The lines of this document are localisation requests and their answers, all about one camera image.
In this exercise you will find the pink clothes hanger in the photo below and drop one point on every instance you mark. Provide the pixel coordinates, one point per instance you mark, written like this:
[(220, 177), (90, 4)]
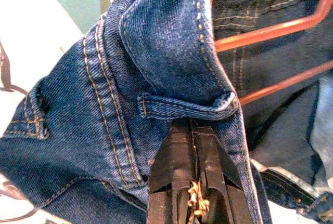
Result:
[(260, 33)]

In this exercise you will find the blue denim shorts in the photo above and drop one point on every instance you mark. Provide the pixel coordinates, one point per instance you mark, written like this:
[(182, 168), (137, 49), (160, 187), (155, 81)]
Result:
[(156, 39)]

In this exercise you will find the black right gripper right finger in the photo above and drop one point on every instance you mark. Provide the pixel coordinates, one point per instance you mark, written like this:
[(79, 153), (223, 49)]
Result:
[(216, 174)]

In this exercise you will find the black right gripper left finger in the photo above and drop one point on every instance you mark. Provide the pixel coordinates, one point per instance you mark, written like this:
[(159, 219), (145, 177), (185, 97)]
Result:
[(171, 169)]

